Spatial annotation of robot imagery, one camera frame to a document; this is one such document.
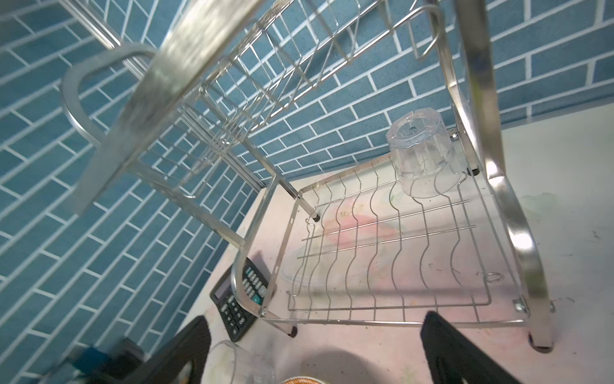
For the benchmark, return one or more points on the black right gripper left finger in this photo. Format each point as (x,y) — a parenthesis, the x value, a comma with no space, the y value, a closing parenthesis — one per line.
(181,360)

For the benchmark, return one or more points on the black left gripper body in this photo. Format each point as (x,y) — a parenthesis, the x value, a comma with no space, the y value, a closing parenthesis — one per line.
(93,365)

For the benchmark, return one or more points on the steel two-tier dish rack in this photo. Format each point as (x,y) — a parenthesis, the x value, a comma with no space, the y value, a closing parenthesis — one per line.
(244,99)

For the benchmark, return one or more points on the clear glass cup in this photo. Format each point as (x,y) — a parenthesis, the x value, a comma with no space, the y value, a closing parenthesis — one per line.
(426,162)
(228,363)

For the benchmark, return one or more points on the black desk calculator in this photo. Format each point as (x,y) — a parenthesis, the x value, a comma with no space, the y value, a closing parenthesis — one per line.
(236,319)

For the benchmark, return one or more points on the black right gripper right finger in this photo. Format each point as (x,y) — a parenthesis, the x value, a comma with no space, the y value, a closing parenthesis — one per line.
(452,358)

